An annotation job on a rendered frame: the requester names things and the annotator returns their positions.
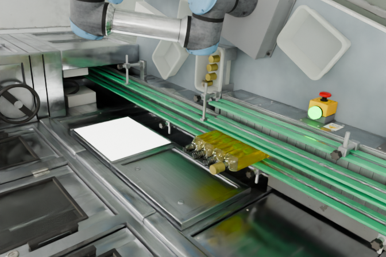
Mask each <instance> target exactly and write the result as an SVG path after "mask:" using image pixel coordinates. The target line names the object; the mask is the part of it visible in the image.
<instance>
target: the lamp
mask: <svg viewBox="0 0 386 257"><path fill-rule="evenodd" d="M308 115H309V116H310V118H312V119H318V118H320V117H322V115H323V111H322V109H321V108H320V107H319V106H313V107H311V108H310V109H309V111H308Z"/></svg>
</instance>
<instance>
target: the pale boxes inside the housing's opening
mask: <svg viewBox="0 0 386 257"><path fill-rule="evenodd" d="M62 74H63V77H64V78H65V77H73V76H81V75H88V68H78V69H69V70H62ZM76 89H77V87H70V88H64V95H65V105H66V106H67V107H75V106H81V105H84V104H90V103H96V102H97V101H96V92H94V91H93V90H91V89H89V88H87V87H86V86H84V85H82V86H79V91H78V92H77V93H75V94H70V95H67V94H69V93H71V92H73V91H75V90H76Z"/></svg>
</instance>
